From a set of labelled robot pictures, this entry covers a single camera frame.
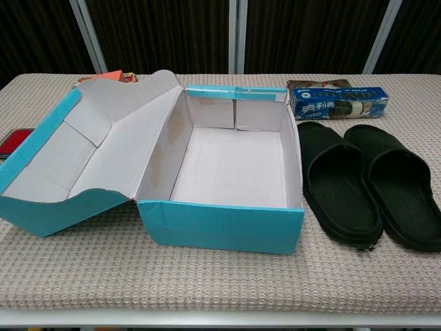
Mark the black rubber slipper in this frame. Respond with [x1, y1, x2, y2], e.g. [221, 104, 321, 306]
[344, 124, 441, 253]
[296, 121, 384, 254]

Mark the light blue cardboard shoe box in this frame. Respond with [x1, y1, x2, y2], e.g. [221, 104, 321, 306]
[0, 70, 306, 256]

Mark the blue Oreo cookie box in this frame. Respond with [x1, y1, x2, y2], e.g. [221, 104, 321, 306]
[287, 86, 390, 121]

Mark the orange block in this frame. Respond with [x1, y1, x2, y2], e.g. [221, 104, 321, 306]
[94, 70, 127, 83]

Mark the beige woven table cloth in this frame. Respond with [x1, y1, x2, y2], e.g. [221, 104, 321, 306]
[0, 72, 441, 313]

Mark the yellow brown snack packet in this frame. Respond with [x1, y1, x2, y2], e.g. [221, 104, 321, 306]
[74, 71, 139, 87]

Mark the dark brown curtain panel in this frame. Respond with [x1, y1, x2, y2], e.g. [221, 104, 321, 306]
[373, 0, 441, 75]
[0, 0, 96, 90]
[244, 0, 393, 74]
[85, 0, 231, 74]

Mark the grey aluminium frame post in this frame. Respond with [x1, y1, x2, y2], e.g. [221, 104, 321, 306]
[68, 0, 108, 74]
[363, 0, 404, 74]
[227, 0, 248, 74]

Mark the red stamp pad black frame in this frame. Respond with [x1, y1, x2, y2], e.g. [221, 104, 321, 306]
[0, 128, 37, 160]

